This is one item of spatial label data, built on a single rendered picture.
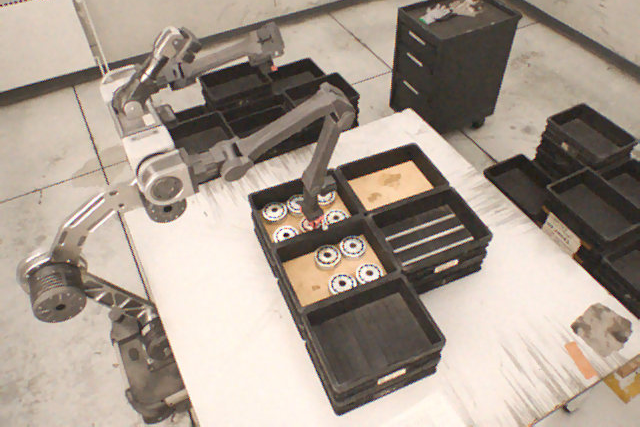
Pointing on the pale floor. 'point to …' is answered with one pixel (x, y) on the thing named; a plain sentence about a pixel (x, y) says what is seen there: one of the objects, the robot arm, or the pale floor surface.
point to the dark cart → (451, 61)
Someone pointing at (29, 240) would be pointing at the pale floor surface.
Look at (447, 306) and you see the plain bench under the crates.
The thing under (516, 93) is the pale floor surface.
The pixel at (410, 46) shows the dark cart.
